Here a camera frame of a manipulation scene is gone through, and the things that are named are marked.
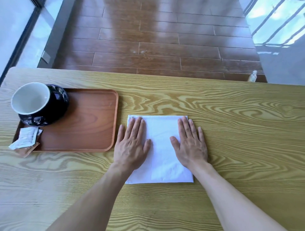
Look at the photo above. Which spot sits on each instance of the dark metal balcony railing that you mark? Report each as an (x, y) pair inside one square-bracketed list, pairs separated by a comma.
[(269, 21)]

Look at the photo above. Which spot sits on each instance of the person's right forearm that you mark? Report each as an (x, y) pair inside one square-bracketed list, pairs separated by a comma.
[(228, 200)]

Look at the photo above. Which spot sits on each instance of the person's left little finger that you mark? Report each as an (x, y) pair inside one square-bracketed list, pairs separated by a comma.
[(121, 134)]

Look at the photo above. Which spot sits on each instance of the person's right middle finger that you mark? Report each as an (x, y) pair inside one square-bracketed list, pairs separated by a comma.
[(188, 128)]

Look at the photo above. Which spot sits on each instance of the person's right thumb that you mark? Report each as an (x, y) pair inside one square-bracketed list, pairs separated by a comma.
[(174, 143)]

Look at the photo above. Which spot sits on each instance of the black sliding window frame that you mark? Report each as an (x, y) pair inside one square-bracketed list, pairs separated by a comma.
[(21, 42)]

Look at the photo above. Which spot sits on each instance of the black patterned saucer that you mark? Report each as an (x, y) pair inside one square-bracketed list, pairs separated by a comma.
[(38, 121)]

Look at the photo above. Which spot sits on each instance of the grey metal door frame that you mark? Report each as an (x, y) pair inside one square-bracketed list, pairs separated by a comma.
[(56, 31)]

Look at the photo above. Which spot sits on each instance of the brown wooden serving tray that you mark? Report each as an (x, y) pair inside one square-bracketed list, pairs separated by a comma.
[(90, 123)]

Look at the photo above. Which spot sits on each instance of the black cup with white inside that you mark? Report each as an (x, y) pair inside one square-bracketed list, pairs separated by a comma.
[(31, 100)]

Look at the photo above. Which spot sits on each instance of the small white floor object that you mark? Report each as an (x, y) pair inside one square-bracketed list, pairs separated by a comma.
[(253, 76)]

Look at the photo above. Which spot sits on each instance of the person's right hand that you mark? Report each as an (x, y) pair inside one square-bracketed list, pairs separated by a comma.
[(191, 150)]

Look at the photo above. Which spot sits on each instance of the person's left forearm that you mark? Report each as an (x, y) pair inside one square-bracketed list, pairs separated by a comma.
[(95, 202)]

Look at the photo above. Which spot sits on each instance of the person's left middle finger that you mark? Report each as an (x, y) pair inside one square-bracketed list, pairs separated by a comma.
[(137, 128)]

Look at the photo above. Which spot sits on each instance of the brown torn sugar packet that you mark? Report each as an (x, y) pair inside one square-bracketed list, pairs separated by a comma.
[(26, 151)]

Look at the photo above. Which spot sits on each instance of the person's left thumb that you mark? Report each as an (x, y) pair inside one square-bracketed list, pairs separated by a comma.
[(147, 145)]

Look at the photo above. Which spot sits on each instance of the white torn sugar packet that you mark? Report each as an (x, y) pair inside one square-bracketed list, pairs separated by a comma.
[(26, 138)]

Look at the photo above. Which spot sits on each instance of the person's right little finger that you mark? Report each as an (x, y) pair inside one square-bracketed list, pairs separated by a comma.
[(201, 136)]

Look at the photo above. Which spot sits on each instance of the white cloth napkin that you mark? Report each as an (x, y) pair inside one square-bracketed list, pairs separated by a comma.
[(160, 147)]

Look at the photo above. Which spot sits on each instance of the person's left hand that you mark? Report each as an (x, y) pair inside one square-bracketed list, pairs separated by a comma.
[(129, 152)]

